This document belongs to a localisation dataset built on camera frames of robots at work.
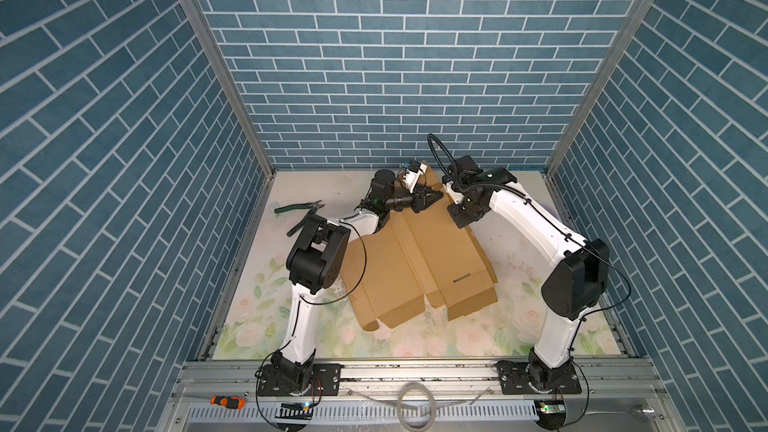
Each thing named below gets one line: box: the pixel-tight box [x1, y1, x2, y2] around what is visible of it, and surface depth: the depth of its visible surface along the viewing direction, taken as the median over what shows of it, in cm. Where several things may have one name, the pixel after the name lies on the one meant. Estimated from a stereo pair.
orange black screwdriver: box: [210, 395, 246, 410], surface depth 71 cm
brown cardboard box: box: [343, 164, 498, 332], surface depth 89 cm
